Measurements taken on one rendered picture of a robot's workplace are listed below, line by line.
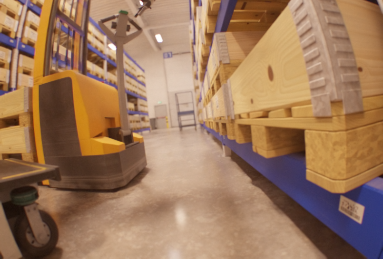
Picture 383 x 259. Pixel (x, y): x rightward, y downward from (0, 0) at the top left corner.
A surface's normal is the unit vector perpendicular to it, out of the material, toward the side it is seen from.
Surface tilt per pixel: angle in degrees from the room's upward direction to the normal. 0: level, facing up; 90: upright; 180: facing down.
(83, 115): 90
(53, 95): 90
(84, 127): 90
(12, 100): 90
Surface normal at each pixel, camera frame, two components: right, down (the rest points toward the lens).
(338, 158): -0.72, 0.07
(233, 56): -0.02, -0.03
